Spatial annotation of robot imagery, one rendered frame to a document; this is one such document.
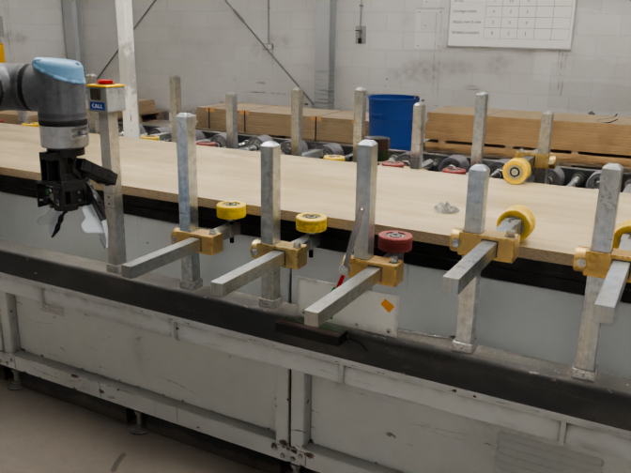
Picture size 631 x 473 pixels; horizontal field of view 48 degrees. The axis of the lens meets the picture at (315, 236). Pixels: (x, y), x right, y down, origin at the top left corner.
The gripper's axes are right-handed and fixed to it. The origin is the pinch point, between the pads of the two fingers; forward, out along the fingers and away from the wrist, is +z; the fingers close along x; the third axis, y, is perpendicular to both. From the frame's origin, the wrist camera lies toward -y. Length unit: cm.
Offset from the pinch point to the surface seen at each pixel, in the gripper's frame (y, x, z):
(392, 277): -37, 55, 9
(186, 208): -39.0, -2.8, 1.7
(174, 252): -27.7, 1.8, 9.7
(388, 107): -574, -155, 32
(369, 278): -31, 52, 8
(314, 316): -7, 51, 9
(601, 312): -11, 100, -1
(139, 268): -15.3, 1.5, 10.1
